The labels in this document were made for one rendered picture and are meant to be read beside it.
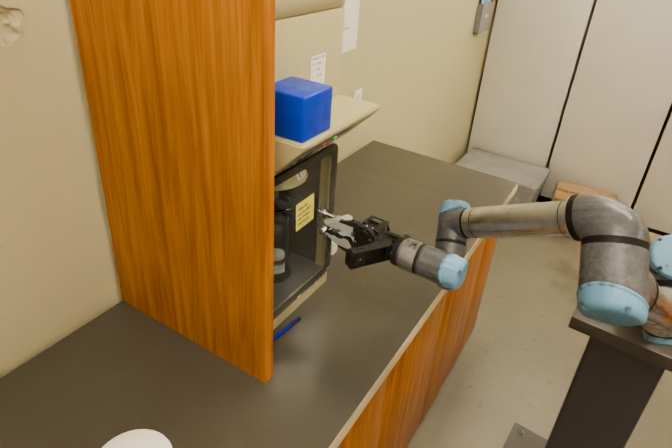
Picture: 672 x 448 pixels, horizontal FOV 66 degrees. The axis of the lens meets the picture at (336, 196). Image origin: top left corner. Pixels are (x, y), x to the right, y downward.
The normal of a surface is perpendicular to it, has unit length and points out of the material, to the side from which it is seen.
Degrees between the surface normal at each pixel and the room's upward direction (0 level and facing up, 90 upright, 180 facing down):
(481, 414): 0
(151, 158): 90
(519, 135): 90
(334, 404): 0
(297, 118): 90
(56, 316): 90
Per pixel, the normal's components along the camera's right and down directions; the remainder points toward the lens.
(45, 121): 0.85, 0.30
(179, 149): -0.53, 0.38
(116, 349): 0.07, -0.87
